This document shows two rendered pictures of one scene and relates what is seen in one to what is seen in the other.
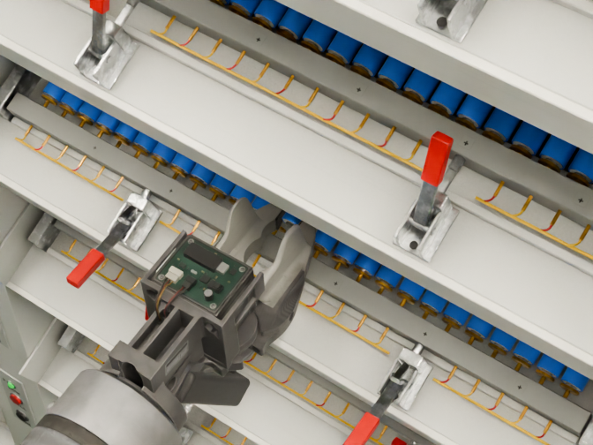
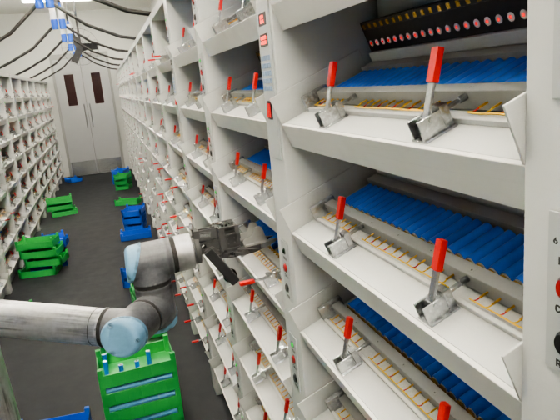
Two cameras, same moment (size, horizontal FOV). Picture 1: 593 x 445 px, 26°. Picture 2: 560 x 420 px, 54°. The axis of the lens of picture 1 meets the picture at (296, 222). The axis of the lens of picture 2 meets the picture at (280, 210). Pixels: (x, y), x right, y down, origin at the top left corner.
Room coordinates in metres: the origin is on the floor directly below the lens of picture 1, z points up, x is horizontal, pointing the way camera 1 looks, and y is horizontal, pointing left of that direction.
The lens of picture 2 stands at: (-0.44, -0.89, 1.43)
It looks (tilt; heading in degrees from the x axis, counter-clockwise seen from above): 13 degrees down; 39
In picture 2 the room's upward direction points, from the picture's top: 5 degrees counter-clockwise
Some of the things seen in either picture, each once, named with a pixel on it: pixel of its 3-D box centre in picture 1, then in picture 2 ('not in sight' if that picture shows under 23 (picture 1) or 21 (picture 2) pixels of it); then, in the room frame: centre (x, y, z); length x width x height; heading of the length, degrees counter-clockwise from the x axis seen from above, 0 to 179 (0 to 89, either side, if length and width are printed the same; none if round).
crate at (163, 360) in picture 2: not in sight; (135, 360); (0.74, 0.91, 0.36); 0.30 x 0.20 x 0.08; 148
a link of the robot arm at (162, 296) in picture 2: not in sight; (154, 305); (0.33, 0.16, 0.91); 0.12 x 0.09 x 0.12; 26
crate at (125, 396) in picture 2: not in sight; (138, 377); (0.74, 0.91, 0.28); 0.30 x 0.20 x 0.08; 148
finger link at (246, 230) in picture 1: (243, 224); (254, 232); (0.59, 0.04, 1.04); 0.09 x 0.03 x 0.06; 151
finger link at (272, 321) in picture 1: (259, 310); (243, 249); (0.52, 0.03, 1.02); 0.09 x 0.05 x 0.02; 143
